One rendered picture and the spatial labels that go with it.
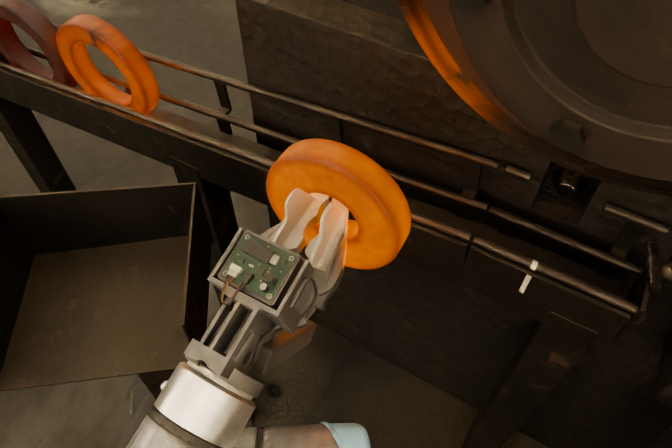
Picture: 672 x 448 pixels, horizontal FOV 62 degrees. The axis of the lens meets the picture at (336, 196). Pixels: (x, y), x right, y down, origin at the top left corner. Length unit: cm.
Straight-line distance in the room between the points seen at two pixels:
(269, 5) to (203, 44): 147
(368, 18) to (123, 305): 50
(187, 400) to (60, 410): 101
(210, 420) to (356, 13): 50
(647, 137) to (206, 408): 38
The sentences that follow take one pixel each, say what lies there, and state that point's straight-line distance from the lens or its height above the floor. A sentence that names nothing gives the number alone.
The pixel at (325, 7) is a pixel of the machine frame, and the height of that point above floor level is 87.
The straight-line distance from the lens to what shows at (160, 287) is 81.
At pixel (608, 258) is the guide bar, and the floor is 70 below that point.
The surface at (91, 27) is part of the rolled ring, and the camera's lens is 95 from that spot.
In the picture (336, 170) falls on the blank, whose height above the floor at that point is 90.
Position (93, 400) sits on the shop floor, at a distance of 146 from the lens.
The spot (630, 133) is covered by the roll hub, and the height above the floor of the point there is 101.
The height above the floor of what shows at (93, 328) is 60.
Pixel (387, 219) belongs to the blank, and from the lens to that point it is 52.
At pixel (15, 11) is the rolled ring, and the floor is 76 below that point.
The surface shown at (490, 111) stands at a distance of 56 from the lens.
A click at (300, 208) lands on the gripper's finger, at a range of 53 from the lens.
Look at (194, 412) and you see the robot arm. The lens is 48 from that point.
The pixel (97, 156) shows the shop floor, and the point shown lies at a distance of 189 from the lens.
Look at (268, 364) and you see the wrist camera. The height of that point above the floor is 80.
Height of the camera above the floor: 128
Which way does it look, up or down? 51 degrees down
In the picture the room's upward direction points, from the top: straight up
